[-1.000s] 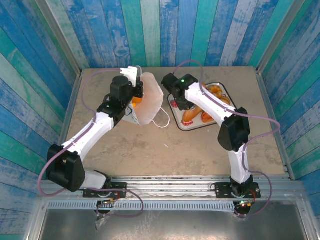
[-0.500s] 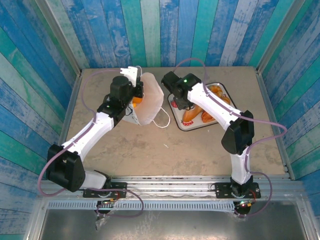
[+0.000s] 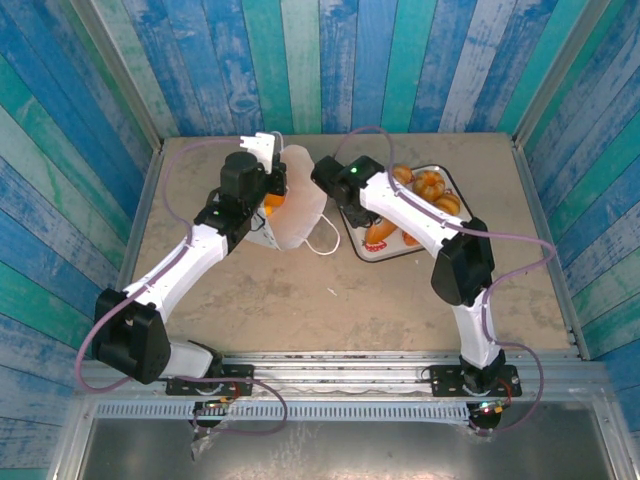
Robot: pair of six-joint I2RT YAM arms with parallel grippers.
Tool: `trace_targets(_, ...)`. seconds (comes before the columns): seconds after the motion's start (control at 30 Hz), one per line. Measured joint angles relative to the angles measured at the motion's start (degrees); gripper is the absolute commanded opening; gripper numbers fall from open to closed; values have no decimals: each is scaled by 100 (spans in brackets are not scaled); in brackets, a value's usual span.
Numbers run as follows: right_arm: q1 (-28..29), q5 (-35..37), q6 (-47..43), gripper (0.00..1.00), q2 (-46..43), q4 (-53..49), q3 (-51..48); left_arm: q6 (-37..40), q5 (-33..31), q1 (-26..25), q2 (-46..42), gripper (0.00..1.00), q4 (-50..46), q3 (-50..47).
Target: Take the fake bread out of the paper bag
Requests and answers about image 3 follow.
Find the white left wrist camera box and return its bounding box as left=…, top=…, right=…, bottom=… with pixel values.
left=238, top=131, right=285, bottom=175

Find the grey metal panel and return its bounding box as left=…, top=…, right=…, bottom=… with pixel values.
left=74, top=417, right=619, bottom=480

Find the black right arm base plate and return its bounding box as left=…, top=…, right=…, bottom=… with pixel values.
left=428, top=363, right=522, bottom=399

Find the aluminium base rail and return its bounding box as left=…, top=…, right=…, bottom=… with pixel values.
left=79, top=349, right=609, bottom=401

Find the long fake bread loaf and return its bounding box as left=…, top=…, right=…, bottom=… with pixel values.
left=364, top=219, right=400, bottom=246

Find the aluminium side rail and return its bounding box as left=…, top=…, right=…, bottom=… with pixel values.
left=114, top=147, right=166, bottom=301
left=510, top=134, right=592, bottom=361

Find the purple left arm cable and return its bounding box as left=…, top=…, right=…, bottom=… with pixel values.
left=74, top=132, right=290, bottom=437

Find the white plastic bag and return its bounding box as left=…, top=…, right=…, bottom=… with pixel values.
left=207, top=143, right=342, bottom=259

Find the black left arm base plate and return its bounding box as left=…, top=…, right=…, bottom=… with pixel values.
left=164, top=363, right=256, bottom=397

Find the aluminium frame post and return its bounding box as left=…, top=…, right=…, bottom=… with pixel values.
left=513, top=0, right=614, bottom=147
left=68, top=0, right=165, bottom=151

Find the round ridged orange fake bread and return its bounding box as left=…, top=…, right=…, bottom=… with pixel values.
left=412, top=169, right=446, bottom=201

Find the slotted grey cable duct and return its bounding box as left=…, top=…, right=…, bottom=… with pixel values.
left=94, top=401, right=474, bottom=422

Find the small ridged fake bun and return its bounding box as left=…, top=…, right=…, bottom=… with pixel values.
left=433, top=192, right=462, bottom=216

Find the white strawberry print tray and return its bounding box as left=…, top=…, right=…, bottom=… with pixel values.
left=337, top=163, right=474, bottom=264

